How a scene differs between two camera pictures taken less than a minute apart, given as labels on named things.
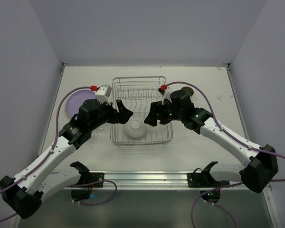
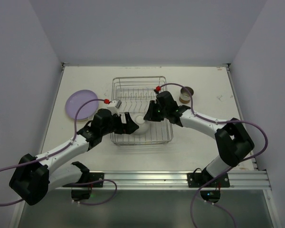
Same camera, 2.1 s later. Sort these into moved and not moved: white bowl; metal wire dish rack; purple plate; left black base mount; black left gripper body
Moved: black left gripper body; white bowl
Not moved: purple plate; left black base mount; metal wire dish rack
